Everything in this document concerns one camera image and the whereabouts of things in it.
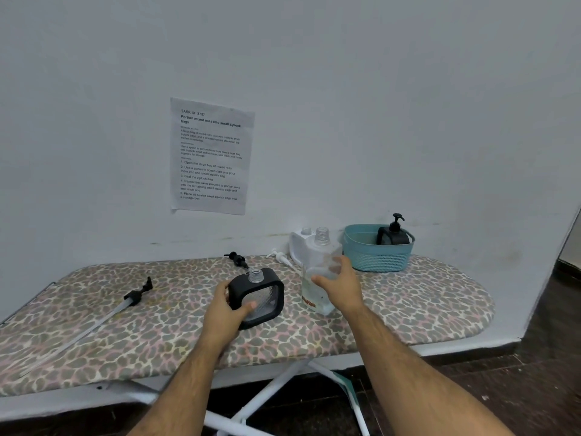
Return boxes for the person's right forearm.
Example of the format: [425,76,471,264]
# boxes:
[347,303,516,436]

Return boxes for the metal wire iron rest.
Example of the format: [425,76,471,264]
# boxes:
[0,281,56,325]

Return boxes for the white ironing board legs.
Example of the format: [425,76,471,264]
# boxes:
[95,356,371,436]

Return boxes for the person's left hand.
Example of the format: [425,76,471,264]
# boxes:
[199,280,258,355]

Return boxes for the white square soap dispenser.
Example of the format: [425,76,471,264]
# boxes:
[289,227,318,265]

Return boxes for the black square dispenser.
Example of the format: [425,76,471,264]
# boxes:
[375,225,411,246]
[228,266,286,331]

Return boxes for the person's left forearm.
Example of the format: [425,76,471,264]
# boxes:
[126,338,226,436]

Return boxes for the person's right hand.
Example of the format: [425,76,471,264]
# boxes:
[310,255,367,316]

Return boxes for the transparent bottle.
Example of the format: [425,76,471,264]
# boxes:
[301,226,344,317]

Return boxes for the leopard print ironing board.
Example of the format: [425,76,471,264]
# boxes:
[0,254,496,398]

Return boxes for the small white pump head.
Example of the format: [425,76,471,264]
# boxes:
[266,248,295,268]

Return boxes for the black pump with long tube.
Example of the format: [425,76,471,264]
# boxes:
[20,276,154,376]

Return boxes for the teal plastic basket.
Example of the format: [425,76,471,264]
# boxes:
[343,223,416,273]

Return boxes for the printed paper sheet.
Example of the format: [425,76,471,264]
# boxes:
[170,97,256,216]

